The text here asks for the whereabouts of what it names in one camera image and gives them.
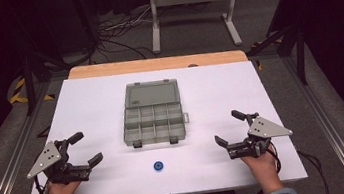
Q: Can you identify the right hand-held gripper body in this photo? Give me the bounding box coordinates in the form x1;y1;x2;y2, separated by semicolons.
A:
221;107;296;163

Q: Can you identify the person's right hand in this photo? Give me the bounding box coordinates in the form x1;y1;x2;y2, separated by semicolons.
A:
238;144;282;184

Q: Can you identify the yellow black hazard tape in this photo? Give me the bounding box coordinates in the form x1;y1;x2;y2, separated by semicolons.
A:
5;73;56;107
251;37;289;73

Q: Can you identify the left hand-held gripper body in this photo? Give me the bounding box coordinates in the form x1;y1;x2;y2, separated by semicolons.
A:
22;135;94;191

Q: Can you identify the small blue round wheel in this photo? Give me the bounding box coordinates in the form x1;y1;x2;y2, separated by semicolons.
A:
152;160;166;173

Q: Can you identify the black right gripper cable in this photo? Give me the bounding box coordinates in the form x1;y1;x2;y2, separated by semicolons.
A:
229;137;330;194

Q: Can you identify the bundle of floor cables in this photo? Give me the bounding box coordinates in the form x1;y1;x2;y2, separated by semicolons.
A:
93;4;160;66

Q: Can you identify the white board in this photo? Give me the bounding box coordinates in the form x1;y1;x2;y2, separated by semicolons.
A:
10;49;309;194

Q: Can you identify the black tripod stand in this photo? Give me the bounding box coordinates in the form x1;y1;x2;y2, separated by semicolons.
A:
240;0;315;93
14;33;104;118

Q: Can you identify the clear grey plastic compartment box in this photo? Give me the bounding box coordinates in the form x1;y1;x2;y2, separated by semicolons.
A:
116;75;194;152

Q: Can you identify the wooden table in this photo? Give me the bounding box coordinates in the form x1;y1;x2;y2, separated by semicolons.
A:
65;44;250;85

